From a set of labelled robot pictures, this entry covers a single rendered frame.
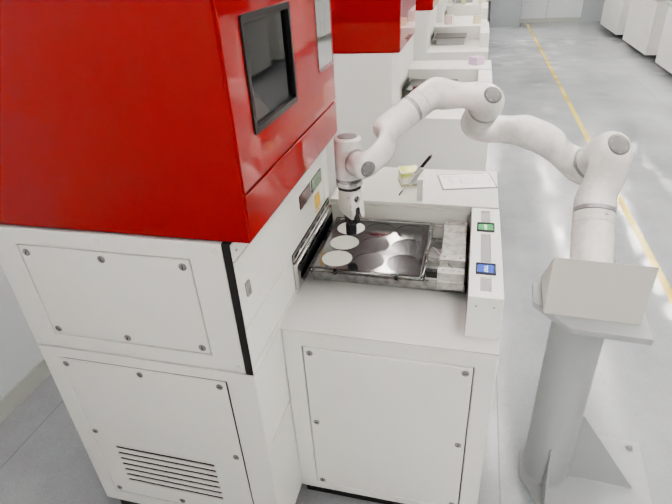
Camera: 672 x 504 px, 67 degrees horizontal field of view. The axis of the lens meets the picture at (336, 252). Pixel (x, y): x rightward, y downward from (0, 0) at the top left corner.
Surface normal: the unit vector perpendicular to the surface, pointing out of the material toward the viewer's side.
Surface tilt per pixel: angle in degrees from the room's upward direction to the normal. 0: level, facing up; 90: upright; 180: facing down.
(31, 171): 90
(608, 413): 0
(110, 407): 90
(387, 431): 90
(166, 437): 90
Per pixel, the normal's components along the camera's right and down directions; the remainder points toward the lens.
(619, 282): -0.29, 0.50
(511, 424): -0.05, -0.86
